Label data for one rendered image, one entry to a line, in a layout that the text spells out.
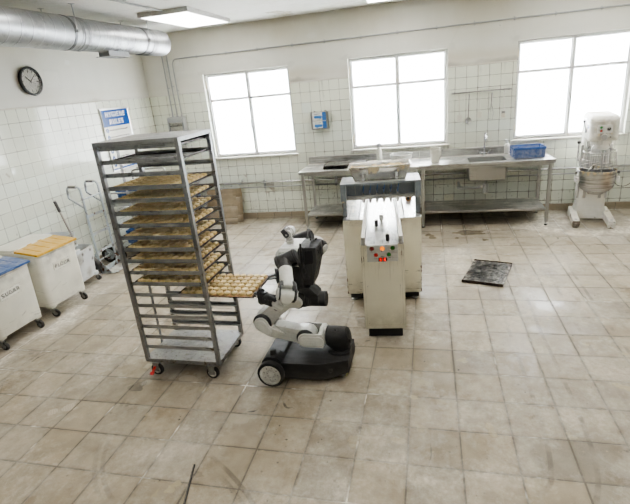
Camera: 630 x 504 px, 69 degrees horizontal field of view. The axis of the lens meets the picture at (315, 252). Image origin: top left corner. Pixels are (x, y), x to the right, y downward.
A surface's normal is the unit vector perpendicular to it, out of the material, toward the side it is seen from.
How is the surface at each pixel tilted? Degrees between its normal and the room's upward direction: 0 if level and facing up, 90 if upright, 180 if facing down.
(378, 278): 90
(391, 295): 90
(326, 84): 90
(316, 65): 90
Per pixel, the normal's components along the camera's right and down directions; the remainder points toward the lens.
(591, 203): -0.36, 0.35
